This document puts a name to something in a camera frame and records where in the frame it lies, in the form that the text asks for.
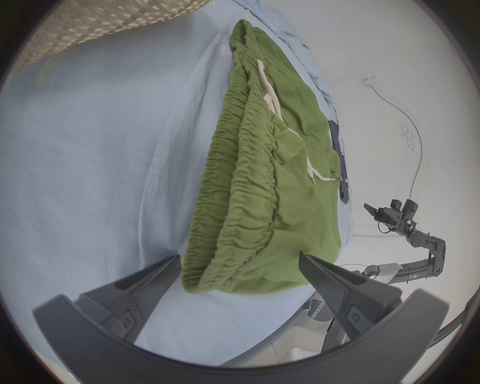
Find bed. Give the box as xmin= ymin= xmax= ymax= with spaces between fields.
xmin=0 ymin=0 xmax=426 ymax=367

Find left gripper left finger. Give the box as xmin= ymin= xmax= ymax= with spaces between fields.
xmin=77 ymin=254 xmax=183 ymax=343

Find round woven basket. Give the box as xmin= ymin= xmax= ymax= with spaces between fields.
xmin=13 ymin=0 xmax=215 ymax=76

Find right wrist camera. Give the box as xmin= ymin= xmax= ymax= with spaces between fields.
xmin=389 ymin=199 xmax=419 ymax=219

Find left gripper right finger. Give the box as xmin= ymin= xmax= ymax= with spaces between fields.
xmin=298 ymin=252 xmax=403 ymax=337

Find green shorts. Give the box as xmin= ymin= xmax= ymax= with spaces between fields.
xmin=181 ymin=19 xmax=348 ymax=295

